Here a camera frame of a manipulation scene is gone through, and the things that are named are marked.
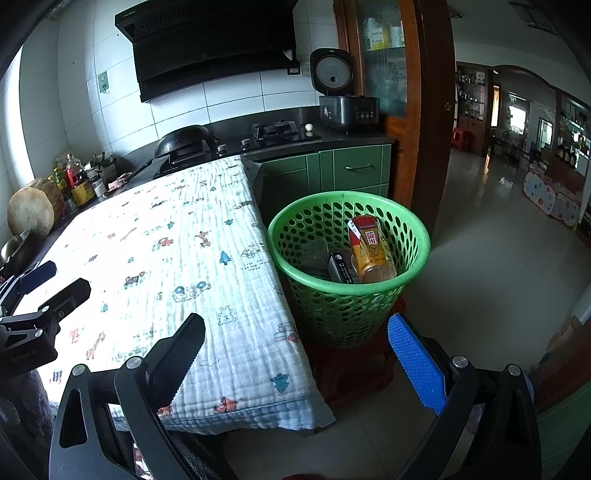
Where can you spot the black rice cooker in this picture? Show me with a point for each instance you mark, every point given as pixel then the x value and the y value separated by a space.
pixel 346 104

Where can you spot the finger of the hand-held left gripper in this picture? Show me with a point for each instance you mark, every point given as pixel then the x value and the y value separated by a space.
pixel 37 274
pixel 69 295

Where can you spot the orange red packet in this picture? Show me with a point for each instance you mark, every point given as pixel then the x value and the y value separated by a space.
pixel 374 256

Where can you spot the printed white blanket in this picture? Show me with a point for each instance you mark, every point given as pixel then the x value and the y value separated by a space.
pixel 184 258

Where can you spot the black wok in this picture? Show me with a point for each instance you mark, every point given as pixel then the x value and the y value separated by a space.
pixel 184 138

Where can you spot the utensil holder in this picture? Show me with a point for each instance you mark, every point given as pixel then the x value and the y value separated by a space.
pixel 105 162

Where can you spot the green wall hook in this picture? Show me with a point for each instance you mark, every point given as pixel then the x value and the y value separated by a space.
pixel 104 83

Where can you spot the metal bowl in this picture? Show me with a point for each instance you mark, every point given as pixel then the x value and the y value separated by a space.
pixel 13 251

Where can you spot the black range hood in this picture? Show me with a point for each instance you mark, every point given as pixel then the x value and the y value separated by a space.
pixel 207 50

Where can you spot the white seasoning jar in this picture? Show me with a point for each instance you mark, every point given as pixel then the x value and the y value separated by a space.
pixel 99 188

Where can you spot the pink cloth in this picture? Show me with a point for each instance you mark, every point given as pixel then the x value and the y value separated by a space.
pixel 121 180

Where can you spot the green plastic basket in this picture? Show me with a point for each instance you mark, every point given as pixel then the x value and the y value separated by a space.
pixel 341 314

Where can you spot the black gas stove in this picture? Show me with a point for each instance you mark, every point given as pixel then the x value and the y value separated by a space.
pixel 272 134

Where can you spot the yellow label sauce bottle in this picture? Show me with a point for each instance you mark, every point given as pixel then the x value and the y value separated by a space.
pixel 84 193

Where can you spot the black snack packet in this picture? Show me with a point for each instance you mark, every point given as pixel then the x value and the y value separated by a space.
pixel 342 268

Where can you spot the colourful play fence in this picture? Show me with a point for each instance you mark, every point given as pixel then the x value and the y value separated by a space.
pixel 551 194

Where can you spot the round wooden cutting board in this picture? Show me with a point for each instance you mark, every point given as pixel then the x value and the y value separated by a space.
pixel 32 210

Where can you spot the red plastic stool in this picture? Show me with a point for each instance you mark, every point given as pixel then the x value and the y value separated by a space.
pixel 461 138
pixel 351 374

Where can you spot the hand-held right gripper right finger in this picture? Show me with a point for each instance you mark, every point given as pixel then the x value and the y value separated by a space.
pixel 415 364

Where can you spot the wooden glass cabinet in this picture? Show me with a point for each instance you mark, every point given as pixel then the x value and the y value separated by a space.
pixel 415 115

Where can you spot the green kitchen cabinet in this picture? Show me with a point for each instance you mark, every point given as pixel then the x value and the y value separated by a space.
pixel 351 168

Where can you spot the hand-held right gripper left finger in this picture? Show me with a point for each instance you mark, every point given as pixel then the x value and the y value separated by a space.
pixel 178 364

